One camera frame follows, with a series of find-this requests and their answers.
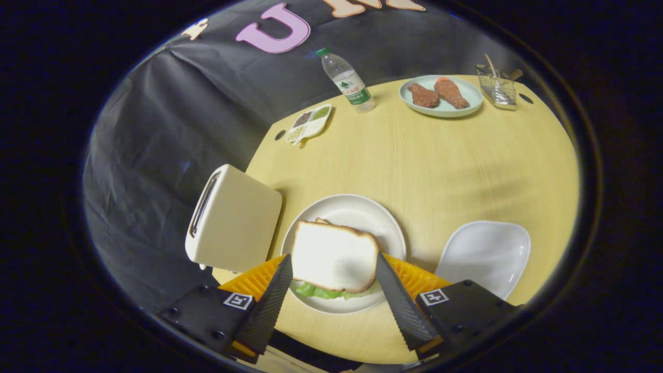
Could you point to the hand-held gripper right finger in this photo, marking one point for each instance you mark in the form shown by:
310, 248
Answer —
404, 305

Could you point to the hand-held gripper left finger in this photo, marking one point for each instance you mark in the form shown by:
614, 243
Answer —
267, 311

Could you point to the green lettuce leaf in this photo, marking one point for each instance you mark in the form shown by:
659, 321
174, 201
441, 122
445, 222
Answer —
316, 291

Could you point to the toasted bread slice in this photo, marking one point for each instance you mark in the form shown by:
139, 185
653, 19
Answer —
334, 256

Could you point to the white toaster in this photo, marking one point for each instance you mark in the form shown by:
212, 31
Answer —
238, 223

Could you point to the white irregular glossy plate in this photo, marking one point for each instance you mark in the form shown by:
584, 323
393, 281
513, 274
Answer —
484, 259

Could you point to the round white plate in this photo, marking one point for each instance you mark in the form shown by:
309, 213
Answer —
352, 210

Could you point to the white divided bean dish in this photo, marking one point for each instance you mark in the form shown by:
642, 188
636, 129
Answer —
309, 126

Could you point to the black backdrop cloth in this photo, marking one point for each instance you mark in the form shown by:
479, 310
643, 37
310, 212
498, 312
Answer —
155, 155

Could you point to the light blue oval plate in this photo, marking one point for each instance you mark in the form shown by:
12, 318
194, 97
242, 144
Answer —
445, 111

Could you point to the dark brown meat piece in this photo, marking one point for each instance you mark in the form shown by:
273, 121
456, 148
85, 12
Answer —
423, 96

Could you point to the reddish brown meat piece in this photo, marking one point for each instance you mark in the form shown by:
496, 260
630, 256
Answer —
451, 93

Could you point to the clear plastic water bottle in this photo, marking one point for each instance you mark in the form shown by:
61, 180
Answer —
349, 83

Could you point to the wooden stick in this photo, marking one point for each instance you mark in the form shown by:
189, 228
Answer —
515, 74
490, 65

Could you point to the cream furniture frame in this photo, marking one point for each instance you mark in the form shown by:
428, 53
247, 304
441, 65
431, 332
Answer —
290, 362

